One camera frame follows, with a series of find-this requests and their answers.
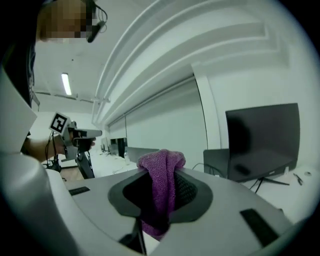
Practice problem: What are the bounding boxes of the long ceiling light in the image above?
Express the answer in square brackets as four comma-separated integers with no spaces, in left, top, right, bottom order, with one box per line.
[60,72,73,97]

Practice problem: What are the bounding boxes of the dark desk partition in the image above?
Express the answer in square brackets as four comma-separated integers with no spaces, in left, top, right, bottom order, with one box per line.
[202,148,231,180]

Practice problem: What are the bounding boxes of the purple cloth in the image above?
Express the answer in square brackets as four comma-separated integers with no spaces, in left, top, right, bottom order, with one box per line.
[136,149,187,241]

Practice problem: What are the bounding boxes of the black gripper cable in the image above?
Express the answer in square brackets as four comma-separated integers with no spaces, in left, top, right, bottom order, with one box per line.
[44,131,61,167]

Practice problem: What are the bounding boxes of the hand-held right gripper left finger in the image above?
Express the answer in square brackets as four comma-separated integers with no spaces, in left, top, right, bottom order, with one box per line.
[63,167,151,255]

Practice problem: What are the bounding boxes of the person's head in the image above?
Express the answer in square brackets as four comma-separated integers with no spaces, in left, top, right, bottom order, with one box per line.
[36,0,98,43]

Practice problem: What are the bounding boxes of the white roller blind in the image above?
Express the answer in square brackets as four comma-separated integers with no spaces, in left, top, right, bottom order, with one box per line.
[124,76,209,162]

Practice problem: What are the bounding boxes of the white ceiling pipes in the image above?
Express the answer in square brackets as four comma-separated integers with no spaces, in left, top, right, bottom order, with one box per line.
[90,0,191,126]

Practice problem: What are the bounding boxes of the person's black shirt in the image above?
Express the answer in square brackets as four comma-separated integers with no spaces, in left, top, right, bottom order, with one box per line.
[3,39,41,154]

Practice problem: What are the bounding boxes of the row of white office desks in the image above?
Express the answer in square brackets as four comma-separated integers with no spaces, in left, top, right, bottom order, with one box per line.
[98,136,129,163]

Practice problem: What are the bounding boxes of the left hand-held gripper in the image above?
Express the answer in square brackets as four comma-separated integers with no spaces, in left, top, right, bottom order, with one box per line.
[48,111,103,163]

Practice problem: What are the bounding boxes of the black computer monitor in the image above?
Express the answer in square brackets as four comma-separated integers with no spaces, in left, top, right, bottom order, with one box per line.
[224,102,301,195]

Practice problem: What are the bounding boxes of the person's left forearm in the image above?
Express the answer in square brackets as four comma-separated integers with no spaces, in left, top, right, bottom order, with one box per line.
[23,136,68,161]

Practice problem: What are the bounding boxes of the black head-worn camera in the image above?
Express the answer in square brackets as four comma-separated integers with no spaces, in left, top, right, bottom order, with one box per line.
[86,0,109,44]

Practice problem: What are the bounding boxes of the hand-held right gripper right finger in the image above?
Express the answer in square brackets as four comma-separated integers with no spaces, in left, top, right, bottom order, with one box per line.
[152,167,296,256]

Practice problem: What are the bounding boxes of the black cable with connector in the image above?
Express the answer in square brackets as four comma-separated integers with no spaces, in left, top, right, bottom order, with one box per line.
[191,162,222,179]

